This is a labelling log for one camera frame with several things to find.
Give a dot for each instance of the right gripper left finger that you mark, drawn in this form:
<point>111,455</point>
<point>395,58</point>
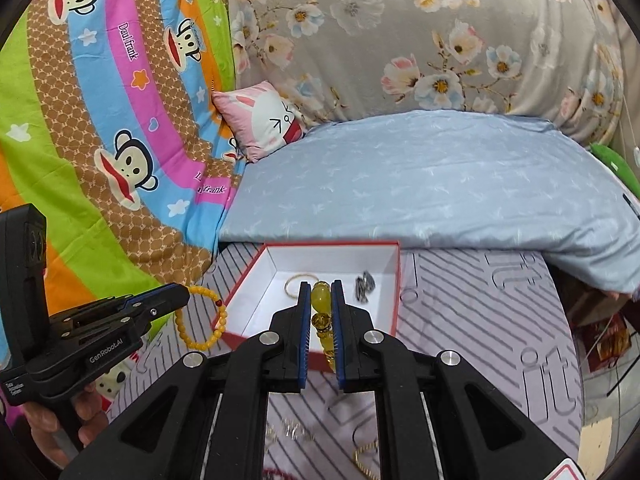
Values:
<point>275,360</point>

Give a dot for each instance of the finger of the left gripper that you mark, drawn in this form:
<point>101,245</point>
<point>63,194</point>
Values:
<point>143,319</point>
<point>170,296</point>

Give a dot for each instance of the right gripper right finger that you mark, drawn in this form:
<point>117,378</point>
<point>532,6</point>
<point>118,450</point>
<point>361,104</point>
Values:
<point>367,359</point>

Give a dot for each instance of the red white jewelry box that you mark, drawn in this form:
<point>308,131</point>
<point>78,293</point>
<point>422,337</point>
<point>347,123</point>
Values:
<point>257,293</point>

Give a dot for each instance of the silver earring right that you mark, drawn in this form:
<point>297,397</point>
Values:
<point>296,431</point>

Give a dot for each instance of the silver earring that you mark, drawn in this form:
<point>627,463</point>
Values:
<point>272,436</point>
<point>296,431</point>

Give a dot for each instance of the silver earring left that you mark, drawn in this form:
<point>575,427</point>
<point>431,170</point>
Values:
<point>272,436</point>

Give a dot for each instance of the silver wristwatch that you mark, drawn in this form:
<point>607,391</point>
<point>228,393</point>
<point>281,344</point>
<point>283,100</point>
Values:
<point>364,285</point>

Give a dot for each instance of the thin gold bangle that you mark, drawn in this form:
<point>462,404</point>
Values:
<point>292,284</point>

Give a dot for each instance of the lilac striped bed sheet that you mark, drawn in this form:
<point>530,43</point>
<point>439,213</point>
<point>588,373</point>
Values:
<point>499,310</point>

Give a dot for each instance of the colourful monkey cartoon quilt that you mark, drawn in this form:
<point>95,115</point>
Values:
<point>109,128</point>

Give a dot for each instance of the pink bunny cushion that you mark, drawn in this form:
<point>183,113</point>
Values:
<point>260,120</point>

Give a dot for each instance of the light blue pillow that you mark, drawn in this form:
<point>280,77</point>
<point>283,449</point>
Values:
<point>445,179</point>

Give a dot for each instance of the green object at bedside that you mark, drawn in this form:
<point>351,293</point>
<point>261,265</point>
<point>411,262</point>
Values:
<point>618,166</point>

